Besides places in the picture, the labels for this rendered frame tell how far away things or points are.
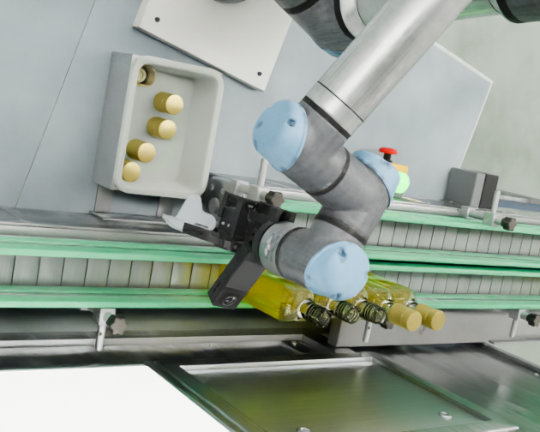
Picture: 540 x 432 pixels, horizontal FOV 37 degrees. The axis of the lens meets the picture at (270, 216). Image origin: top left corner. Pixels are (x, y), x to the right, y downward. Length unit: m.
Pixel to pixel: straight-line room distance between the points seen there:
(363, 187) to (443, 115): 0.88
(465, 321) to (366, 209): 0.89
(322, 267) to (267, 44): 0.62
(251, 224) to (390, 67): 0.33
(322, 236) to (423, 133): 0.85
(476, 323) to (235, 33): 0.88
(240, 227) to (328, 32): 0.37
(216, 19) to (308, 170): 0.55
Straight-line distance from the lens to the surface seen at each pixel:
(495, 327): 1.99
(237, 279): 1.17
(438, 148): 1.89
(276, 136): 0.95
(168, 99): 1.38
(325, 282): 1.01
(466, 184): 1.89
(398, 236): 1.66
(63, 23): 1.37
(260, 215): 1.15
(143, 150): 1.37
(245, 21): 1.49
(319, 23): 1.34
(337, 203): 1.02
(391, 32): 0.97
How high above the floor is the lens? 2.02
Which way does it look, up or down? 52 degrees down
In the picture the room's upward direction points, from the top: 110 degrees clockwise
